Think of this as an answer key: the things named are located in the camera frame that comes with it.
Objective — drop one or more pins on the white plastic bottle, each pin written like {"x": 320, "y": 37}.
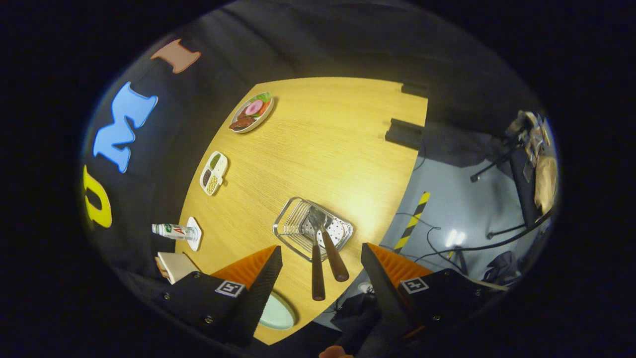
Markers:
{"x": 171, "y": 231}

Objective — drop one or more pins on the white square coaster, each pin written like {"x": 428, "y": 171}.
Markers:
{"x": 195, "y": 244}

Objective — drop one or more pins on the pale green plate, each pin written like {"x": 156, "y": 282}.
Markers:
{"x": 276, "y": 315}

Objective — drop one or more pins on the yellow black hazard tape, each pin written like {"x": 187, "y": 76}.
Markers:
{"x": 412, "y": 221}

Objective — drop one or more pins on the black stand with beige cloth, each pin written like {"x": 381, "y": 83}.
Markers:
{"x": 526, "y": 179}

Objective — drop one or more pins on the white divided bean tray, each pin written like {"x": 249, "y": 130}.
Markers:
{"x": 213, "y": 174}

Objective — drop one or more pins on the brown toast slice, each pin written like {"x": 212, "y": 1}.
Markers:
{"x": 160, "y": 266}

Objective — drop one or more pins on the white plate of food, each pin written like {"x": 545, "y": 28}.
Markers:
{"x": 251, "y": 113}

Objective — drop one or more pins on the black backdrop cloth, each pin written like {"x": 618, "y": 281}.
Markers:
{"x": 323, "y": 40}

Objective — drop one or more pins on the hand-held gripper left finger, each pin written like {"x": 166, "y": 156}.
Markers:
{"x": 218, "y": 303}

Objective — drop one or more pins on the black table clamp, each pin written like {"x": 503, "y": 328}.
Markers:
{"x": 405, "y": 134}
{"x": 415, "y": 89}

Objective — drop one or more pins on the dark cloth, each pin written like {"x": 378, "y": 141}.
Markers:
{"x": 502, "y": 268}

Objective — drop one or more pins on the white toaster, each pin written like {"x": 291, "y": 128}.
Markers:
{"x": 178, "y": 266}

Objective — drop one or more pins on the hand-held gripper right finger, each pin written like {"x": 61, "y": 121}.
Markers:
{"x": 382, "y": 283}

